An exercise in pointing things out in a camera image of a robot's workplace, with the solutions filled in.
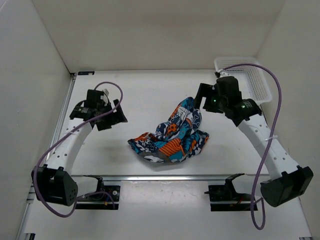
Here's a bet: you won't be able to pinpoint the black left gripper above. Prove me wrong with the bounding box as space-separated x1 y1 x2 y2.
96 99 127 131

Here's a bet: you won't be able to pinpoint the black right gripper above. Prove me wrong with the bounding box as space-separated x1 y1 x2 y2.
191 83 227 114

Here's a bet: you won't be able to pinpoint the colourful patterned shorts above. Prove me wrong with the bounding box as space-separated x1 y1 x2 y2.
127 97 210 164

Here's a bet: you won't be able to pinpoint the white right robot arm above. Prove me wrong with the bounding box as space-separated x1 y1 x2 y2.
194 76 314 207

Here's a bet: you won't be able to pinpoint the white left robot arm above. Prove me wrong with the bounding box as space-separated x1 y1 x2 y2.
31 89 127 206

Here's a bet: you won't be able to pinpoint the dark label sticker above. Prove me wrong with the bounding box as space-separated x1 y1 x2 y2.
77 71 95 76

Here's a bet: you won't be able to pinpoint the white plastic mesh basket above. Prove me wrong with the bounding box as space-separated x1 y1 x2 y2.
214 56 272 105

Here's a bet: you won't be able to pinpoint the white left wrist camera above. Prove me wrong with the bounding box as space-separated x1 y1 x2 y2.
100 88 110 105

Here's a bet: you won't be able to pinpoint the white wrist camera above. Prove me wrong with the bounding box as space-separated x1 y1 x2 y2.
214 71 221 78
100 88 110 105

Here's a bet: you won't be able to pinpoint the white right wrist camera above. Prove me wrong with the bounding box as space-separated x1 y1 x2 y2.
214 71 221 78

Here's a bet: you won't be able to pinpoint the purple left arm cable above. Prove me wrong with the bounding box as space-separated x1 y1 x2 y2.
29 81 124 218

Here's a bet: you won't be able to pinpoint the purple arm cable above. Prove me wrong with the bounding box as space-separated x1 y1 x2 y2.
216 63 281 230
29 81 124 218

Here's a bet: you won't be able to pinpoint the aluminium table edge rail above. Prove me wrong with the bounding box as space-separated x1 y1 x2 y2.
69 173 285 183

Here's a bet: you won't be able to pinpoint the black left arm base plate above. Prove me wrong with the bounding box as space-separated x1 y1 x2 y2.
75 175 121 211

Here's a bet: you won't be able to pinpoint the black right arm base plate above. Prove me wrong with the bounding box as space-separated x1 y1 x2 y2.
204 173 251 212

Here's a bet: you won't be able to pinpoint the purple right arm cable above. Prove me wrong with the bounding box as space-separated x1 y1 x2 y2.
216 63 281 230

